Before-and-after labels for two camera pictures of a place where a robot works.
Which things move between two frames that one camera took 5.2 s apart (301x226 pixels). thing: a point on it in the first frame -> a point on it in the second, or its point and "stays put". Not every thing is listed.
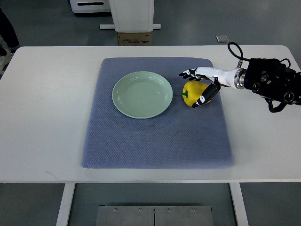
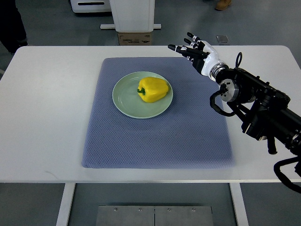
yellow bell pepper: x=192 y=91 -> x=151 y=89
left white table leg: x=65 y=207 stays put
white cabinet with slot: x=90 y=6 stays put
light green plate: x=142 y=95 stays put
